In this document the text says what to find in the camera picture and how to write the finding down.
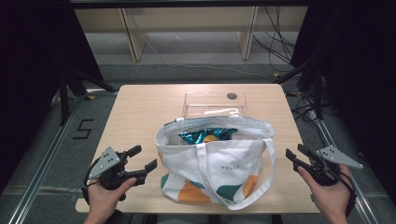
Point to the round table grommet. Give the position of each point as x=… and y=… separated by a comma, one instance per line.
x=232, y=95

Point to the blue chip bag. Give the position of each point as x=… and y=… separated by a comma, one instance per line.
x=205, y=135

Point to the clear plastic container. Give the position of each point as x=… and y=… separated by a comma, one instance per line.
x=214, y=105

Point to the black curtain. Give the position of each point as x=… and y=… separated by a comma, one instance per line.
x=34, y=77
x=358, y=77

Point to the black metal stand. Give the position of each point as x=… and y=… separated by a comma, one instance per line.
x=317, y=93
x=63, y=99

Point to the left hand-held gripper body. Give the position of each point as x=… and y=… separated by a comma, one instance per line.
x=106, y=161

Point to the person's left hand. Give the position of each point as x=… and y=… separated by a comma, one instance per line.
x=102, y=202

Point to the metal floor rail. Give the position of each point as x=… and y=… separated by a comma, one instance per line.
x=40, y=172
x=336, y=146

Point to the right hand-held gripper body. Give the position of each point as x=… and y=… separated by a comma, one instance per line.
x=333, y=157

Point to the white canvas tote bag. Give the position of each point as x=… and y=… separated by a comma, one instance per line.
x=230, y=161

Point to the person's right hand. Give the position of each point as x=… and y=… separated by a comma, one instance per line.
x=331, y=199

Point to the beige wooden desk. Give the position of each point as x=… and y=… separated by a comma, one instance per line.
x=186, y=18

